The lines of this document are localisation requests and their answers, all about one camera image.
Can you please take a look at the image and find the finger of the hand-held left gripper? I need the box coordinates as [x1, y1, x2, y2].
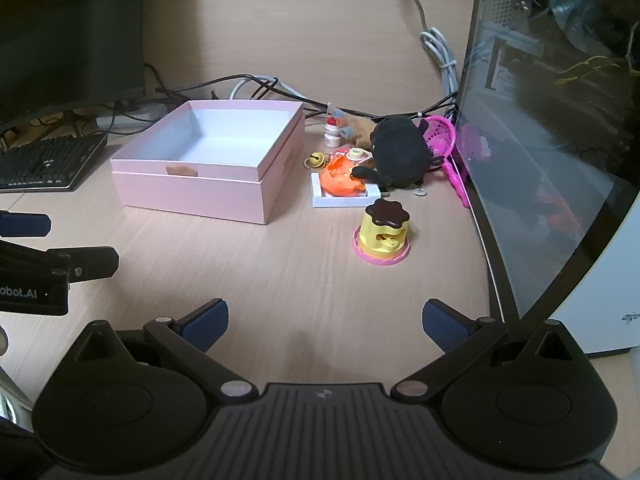
[46, 246, 120, 283]
[0, 211, 52, 239]

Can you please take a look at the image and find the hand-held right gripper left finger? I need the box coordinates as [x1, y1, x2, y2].
[65, 299, 258, 402]

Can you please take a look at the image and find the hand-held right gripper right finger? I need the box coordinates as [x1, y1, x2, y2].
[390, 299, 583, 402]

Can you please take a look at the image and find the yellow pudding toy brown top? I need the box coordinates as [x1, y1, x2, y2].
[351, 198, 413, 266]

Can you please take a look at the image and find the pink cardboard box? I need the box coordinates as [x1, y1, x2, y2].
[110, 100, 306, 225]

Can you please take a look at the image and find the black plush toy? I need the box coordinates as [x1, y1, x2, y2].
[350, 115, 441, 190]

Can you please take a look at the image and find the orange yellow toy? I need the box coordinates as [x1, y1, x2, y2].
[320, 147, 373, 198]

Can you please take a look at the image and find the pink plastic net scoop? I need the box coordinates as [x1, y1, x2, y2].
[424, 115, 471, 209]

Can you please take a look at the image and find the tan furry patchwork pouch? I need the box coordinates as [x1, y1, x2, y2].
[329, 104, 381, 151]

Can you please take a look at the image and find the black keyboard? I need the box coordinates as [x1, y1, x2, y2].
[0, 132, 109, 194]

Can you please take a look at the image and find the white power strip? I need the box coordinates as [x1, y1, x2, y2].
[95, 105, 168, 132]

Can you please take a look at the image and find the black computer monitor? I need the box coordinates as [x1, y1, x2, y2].
[0, 0, 147, 127]

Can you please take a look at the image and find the glass panel computer case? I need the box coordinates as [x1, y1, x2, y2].
[452, 0, 640, 361]

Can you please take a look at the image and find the thick white cable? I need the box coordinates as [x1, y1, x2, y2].
[382, 0, 460, 100]

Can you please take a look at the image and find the thin white cable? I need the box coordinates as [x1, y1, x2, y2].
[230, 75, 312, 104]

